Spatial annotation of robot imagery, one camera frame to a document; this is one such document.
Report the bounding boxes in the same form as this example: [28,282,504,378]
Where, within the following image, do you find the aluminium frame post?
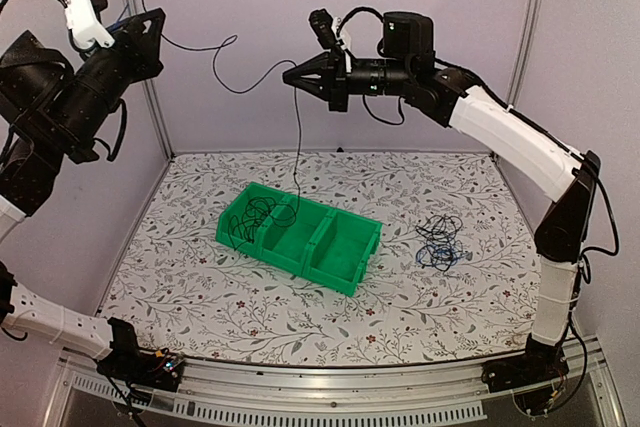
[507,0,543,105]
[124,0,174,161]

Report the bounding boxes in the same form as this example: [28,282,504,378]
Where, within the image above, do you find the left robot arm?
[1,0,166,381]

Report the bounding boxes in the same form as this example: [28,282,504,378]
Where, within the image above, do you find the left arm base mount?
[97,348,185,392]

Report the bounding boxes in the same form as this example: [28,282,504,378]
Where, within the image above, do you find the right aluminium frame post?
[507,0,543,105]

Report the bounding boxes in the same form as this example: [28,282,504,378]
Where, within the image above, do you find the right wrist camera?
[309,9,354,57]

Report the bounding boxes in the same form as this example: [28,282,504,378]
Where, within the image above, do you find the front aluminium rail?
[44,336,627,426]

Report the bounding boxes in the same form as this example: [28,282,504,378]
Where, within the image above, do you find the left aluminium frame post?
[124,0,174,161]

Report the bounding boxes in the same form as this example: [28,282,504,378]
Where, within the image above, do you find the black cable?
[415,214,464,248]
[227,195,276,251]
[102,0,304,228]

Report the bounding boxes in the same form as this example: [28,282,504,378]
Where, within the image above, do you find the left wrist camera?
[64,0,115,51]

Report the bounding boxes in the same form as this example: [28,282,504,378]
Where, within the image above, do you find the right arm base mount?
[481,339,569,417]

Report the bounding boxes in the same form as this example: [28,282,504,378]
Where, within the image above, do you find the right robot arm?
[282,8,606,383]

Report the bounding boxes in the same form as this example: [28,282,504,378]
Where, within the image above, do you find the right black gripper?
[285,46,413,111]

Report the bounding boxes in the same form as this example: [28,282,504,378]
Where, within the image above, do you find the green three-compartment bin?
[216,182,382,297]

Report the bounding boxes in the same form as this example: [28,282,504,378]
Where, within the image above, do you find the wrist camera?
[64,0,115,51]
[309,9,354,57]

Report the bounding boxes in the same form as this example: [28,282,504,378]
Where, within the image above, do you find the floral table mat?
[101,152,540,366]

